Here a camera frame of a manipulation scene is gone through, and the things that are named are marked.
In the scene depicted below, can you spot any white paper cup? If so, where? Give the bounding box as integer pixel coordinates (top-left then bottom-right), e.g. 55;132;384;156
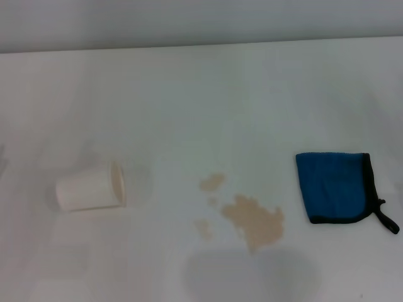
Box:
55;160;128;213

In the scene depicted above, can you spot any blue rag with black trim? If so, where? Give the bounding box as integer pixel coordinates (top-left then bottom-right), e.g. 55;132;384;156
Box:
295;152;401;236

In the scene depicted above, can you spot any large brown water stain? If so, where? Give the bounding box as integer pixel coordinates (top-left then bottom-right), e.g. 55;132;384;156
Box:
220;194;286;255

